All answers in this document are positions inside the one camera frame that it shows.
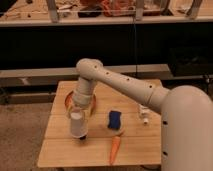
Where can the wooden table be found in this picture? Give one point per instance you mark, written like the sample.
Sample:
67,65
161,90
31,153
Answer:
140,143

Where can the orange plate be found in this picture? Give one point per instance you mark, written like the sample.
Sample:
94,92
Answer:
92,105

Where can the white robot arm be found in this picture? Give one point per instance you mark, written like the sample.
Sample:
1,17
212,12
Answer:
186,114

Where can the black box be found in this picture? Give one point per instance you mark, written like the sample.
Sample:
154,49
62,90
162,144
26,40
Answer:
191,61

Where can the black eraser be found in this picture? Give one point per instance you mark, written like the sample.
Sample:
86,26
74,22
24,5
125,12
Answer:
83,137

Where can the white bottle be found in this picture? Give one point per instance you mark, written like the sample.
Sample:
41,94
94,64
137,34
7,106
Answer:
144,114

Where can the orange carrot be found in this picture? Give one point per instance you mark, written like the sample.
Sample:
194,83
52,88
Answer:
116,141

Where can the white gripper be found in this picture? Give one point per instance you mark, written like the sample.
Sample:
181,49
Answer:
75,108

